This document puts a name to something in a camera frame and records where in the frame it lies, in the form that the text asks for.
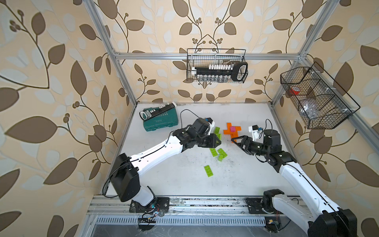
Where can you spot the black bit holder on case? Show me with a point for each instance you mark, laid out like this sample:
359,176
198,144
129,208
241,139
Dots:
150,113

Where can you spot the black wire basket wall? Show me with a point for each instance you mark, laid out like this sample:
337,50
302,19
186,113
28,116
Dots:
203,57
334,102

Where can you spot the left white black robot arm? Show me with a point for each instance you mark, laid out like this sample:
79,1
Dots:
126,170

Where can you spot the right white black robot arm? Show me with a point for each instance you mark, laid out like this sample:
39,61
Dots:
322,217

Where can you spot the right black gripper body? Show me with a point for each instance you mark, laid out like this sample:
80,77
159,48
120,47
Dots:
253,147

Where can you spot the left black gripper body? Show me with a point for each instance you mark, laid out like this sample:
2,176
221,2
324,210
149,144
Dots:
206,140

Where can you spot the clear plastic bag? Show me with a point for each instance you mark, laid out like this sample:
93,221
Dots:
309,109

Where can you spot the green tool case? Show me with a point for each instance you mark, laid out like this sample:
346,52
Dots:
167,119

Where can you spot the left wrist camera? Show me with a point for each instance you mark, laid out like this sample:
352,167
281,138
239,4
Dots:
211,125

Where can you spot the black socket set in basket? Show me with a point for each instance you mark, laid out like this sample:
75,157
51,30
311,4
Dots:
236,72

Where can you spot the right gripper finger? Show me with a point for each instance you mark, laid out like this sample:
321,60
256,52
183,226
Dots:
241,138
240,145

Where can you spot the black wire basket right wall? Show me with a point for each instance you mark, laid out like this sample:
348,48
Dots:
334,102

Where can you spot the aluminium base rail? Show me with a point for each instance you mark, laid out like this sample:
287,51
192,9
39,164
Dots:
185,211

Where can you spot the black wire basket back wall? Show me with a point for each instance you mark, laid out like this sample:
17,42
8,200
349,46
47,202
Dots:
203,57

